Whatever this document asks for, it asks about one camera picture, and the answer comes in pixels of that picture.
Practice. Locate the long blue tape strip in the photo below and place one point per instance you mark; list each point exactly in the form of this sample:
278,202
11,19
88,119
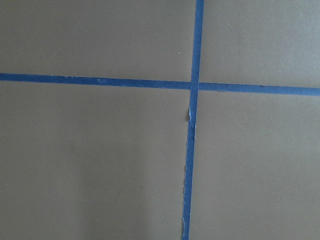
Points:
161,84

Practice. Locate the crossing blue tape strip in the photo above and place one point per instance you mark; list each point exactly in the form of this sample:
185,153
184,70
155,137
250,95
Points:
191,130

